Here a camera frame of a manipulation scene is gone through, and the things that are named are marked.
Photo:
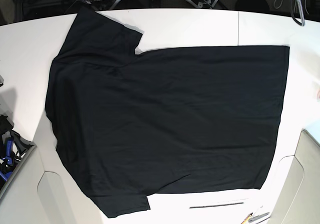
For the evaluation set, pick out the black T-shirt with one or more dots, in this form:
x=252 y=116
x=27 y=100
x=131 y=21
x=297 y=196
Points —
x=167 y=121

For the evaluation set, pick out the black ruler strip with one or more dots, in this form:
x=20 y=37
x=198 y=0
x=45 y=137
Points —
x=217 y=205

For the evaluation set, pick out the blue and black equipment pile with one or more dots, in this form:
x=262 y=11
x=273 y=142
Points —
x=12 y=149

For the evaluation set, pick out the yellow handled tool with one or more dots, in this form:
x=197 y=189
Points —
x=247 y=218

